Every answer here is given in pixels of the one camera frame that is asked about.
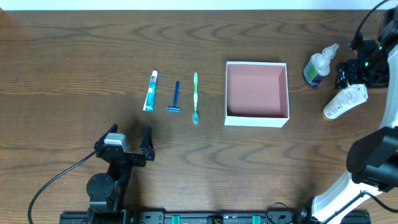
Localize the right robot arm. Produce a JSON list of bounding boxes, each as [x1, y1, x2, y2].
[[293, 7, 397, 223]]

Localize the blue disposable razor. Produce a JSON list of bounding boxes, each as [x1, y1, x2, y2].
[[167, 81, 180, 113]]

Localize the green white toothbrush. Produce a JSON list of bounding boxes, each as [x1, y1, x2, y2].
[[192, 72, 199, 124]]

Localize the white box pink interior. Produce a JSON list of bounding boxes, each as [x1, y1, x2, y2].
[[224, 61, 290, 128]]

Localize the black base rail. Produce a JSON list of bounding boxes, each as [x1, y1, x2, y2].
[[58, 210, 371, 224]]

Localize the clear pump soap bottle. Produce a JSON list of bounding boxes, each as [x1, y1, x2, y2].
[[303, 44, 339, 88]]

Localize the white lotion tube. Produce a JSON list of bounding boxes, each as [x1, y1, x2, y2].
[[322, 84, 368, 119]]

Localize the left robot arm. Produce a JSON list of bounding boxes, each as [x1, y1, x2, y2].
[[86, 124, 155, 223]]

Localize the teal Colgate toothpaste tube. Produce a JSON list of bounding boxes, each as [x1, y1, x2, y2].
[[143, 70, 159, 112]]

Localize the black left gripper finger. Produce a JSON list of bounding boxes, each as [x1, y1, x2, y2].
[[140, 127, 155, 161], [98, 123, 118, 144]]

